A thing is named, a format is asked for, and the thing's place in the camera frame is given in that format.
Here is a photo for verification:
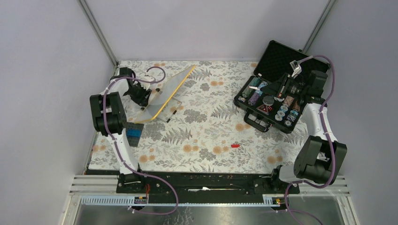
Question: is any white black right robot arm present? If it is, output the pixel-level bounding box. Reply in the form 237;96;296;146
261;70;347;193

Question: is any yellow framed whiteboard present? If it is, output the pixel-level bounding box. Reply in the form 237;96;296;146
133;65;196;123

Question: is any black poker chip case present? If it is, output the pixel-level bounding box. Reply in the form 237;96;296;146
233;40;331;134

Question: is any grey blue lego plate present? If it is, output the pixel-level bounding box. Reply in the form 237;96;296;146
126;122;144;147

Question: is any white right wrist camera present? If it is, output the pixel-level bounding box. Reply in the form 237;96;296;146
290;60;302;78

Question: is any grey slotted cable duct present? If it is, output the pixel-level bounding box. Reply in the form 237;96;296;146
80;193;284;207

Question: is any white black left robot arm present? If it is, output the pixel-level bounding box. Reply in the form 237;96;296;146
90;67;151;193

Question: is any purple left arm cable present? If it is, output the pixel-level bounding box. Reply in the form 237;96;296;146
102;66;179;216

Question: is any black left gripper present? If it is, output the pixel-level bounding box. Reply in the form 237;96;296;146
125;82;152;106

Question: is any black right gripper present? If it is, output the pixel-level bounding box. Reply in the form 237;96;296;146
260;73;308;99

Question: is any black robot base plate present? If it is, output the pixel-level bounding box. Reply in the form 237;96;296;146
85;169;301;205

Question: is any aluminium frame rail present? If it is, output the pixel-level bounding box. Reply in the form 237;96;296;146
77;0;119;67

